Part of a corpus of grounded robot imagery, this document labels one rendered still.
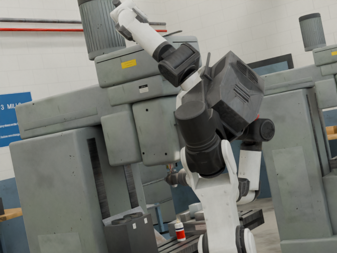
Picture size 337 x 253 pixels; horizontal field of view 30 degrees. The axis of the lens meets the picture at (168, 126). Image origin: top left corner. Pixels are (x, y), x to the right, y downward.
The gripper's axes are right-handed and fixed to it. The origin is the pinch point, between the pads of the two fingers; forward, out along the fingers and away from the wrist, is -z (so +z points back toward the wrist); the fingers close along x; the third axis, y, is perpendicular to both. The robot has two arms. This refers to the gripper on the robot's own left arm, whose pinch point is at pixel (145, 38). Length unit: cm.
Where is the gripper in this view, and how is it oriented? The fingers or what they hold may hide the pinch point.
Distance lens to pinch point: 309.4
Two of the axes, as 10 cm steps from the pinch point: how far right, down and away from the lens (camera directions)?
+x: 9.1, -1.8, -3.7
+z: -4.1, -4.3, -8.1
